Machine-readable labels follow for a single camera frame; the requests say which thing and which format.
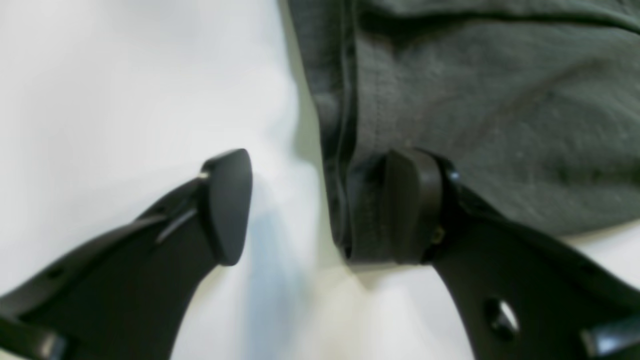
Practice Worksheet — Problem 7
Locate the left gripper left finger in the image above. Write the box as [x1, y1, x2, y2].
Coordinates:
[0, 149, 253, 360]

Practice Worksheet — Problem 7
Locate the dark grey T-shirt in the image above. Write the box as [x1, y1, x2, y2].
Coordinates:
[288, 0, 640, 264]

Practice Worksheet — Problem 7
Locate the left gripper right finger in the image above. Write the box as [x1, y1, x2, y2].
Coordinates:
[382, 150, 640, 360]

